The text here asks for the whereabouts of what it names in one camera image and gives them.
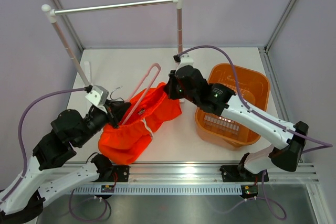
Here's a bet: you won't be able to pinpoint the aluminium mounting rail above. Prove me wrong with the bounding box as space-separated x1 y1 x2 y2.
60 163 320 185

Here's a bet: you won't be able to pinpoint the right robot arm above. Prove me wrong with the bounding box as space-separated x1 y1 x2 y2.
164 65 308 182

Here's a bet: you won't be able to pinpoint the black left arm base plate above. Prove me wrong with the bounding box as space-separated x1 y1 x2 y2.
110 165 130 183

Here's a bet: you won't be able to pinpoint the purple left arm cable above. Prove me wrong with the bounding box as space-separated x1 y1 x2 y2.
0 87 90 222

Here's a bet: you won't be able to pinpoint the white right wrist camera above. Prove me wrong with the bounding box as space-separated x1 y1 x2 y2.
173 54 194 71

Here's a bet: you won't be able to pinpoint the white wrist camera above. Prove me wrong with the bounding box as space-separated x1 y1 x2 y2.
85 85 109 113
173 54 194 71

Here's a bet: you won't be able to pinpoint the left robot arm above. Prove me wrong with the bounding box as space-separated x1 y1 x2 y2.
1 100 131 223

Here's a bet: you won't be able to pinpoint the white slotted cable duct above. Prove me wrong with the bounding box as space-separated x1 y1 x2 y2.
74 184 243 195

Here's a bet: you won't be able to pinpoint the orange plastic laundry basket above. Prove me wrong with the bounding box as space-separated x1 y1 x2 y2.
195 63 270 150

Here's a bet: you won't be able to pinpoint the pink clothes hanger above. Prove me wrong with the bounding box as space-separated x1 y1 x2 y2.
109 62 161 126

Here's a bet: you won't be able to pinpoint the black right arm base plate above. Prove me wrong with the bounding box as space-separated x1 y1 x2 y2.
219 165 262 183

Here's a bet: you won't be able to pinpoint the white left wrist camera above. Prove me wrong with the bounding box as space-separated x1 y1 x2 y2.
85 85 109 113

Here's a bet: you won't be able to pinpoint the white metal clothes rack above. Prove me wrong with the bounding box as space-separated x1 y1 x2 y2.
41 0 183 87

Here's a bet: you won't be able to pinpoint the orange shorts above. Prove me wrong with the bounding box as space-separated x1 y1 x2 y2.
98 82 182 165

